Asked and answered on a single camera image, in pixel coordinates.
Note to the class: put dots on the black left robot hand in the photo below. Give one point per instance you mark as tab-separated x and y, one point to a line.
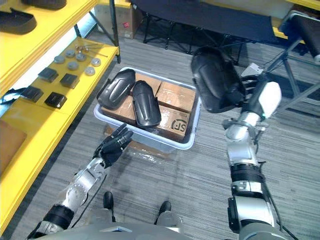
113	147

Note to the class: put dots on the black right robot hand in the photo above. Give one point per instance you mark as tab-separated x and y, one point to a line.
269	98

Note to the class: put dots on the black plastic housing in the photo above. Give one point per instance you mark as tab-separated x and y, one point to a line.
145	107
117	88
16	23
216	80
45	3

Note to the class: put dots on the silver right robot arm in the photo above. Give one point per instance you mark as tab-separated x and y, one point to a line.
241	147

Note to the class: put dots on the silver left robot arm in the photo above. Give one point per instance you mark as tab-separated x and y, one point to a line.
78	183

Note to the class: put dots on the yellow shelf unit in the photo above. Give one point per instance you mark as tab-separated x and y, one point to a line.
42	122

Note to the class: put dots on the small white box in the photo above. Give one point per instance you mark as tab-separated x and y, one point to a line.
254	69

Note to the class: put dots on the flat taped cardboard sheet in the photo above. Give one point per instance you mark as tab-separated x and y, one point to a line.
147	156

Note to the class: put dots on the plain brown cardboard box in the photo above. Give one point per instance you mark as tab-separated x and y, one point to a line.
123	112
150	82
176	96

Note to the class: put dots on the grey plastic bin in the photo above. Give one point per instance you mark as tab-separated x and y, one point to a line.
160	143

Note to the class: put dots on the dark left robot foot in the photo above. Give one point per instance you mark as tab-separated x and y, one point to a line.
108	200

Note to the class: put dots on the dark robot foot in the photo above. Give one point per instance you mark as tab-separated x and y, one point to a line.
165	207
108	200

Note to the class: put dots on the cardboard box with SF print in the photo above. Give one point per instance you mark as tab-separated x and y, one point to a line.
172	125

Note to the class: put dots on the black folding stand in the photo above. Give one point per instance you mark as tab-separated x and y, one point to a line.
303	37

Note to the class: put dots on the small black square part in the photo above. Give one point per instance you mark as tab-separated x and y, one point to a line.
48	75
33	94
55	100
69	80

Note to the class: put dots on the dark right robot foot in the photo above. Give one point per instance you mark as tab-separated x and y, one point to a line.
165	207

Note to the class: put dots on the round grey metal disc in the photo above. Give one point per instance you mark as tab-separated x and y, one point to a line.
59	59
81	57
70	53
95	62
72	65
89	71

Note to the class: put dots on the silver robot body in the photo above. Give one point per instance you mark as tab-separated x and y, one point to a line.
140	227

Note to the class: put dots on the metal pin with ball head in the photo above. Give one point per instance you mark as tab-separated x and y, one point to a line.
77	47
87	50
82	49

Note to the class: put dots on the black folding cot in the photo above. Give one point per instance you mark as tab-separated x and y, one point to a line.
200	17

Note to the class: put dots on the large cardboard box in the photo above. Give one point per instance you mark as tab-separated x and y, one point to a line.
125	18

